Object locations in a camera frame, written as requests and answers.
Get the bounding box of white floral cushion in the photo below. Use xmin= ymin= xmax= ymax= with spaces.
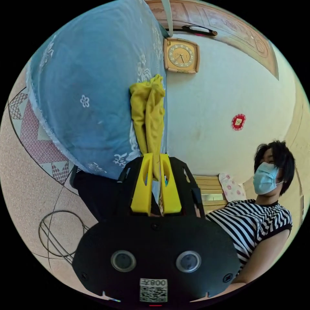
xmin=218 ymin=172 xmax=247 ymax=203

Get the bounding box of wooden slatted bench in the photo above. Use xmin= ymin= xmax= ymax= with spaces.
xmin=193 ymin=175 xmax=229 ymax=214

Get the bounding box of person's body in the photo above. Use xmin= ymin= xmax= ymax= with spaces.
xmin=204 ymin=140 xmax=296 ymax=303

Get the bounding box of blue curtain with white flowers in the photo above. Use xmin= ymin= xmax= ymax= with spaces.
xmin=25 ymin=0 xmax=171 ymax=181

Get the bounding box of square golden wall clock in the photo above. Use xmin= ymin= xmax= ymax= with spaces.
xmin=162 ymin=37 xmax=201 ymax=74

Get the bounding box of yellow short sleeve shirt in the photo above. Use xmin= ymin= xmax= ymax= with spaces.
xmin=129 ymin=74 xmax=167 ymax=182

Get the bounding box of red round wall ornament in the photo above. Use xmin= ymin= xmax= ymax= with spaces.
xmin=231 ymin=113 xmax=247 ymax=131

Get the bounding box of bed with patterned woven mat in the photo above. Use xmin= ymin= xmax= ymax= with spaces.
xmin=0 ymin=72 xmax=102 ymax=300

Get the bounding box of black garment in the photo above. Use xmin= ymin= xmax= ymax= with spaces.
xmin=69 ymin=165 xmax=136 ymax=223

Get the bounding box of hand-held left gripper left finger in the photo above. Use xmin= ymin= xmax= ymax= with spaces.
xmin=130 ymin=153 xmax=154 ymax=215

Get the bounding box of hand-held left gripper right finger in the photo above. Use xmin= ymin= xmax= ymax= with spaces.
xmin=159 ymin=154 xmax=182 ymax=216

